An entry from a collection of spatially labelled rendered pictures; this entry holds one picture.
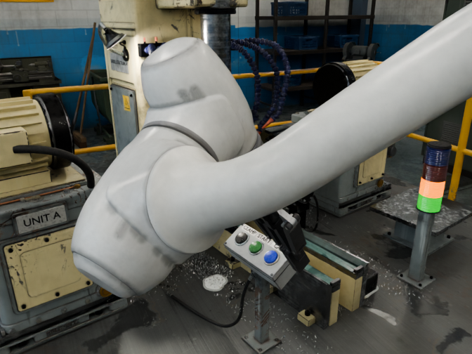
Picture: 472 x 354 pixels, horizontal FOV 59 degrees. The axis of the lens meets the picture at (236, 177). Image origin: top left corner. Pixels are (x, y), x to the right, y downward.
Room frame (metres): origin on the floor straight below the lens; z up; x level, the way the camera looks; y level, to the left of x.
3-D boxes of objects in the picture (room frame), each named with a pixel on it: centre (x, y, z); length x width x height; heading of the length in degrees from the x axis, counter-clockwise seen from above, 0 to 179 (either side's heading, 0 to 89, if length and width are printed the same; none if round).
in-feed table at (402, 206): (1.29, -0.64, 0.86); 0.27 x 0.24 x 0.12; 127
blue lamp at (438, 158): (1.05, -0.53, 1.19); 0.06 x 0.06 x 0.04
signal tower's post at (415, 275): (1.05, -0.53, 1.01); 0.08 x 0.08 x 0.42; 37
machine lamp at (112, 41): (1.34, 0.36, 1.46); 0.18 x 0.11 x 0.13; 37
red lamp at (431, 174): (1.05, -0.53, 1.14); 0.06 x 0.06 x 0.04
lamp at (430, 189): (1.05, -0.53, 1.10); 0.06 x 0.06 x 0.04
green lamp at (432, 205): (1.05, -0.53, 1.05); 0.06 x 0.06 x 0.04
